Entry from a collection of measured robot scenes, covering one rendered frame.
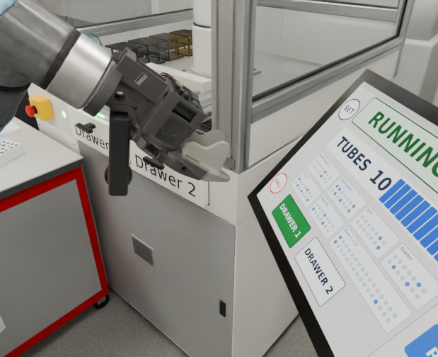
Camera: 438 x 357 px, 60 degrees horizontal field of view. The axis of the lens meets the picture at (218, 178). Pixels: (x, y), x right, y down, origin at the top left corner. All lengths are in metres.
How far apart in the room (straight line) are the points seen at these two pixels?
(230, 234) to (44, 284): 0.82
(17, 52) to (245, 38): 0.42
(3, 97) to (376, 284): 0.47
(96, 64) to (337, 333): 0.41
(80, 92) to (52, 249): 1.09
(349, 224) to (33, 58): 0.42
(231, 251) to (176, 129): 0.57
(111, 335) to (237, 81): 1.27
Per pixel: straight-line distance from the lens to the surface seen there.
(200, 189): 0.92
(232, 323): 1.19
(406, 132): 0.57
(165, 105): 0.44
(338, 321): 0.50
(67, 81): 0.44
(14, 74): 0.46
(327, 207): 0.58
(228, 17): 0.74
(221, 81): 0.78
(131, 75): 0.45
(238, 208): 0.89
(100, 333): 1.77
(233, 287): 1.08
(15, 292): 1.51
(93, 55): 0.44
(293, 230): 0.60
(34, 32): 0.43
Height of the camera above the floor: 1.38
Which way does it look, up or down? 32 degrees down
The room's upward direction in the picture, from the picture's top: straight up
